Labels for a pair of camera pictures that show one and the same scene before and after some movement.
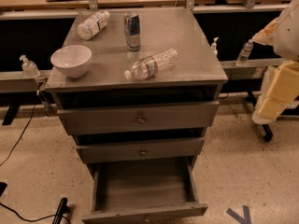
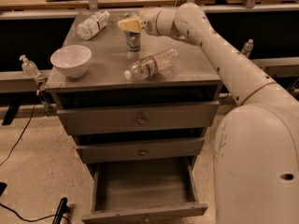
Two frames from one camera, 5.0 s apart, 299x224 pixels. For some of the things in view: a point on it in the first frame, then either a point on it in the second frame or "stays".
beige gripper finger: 285,84 to 130,24
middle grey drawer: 140,150 stays
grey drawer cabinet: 140,118 stays
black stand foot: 64,208 stays
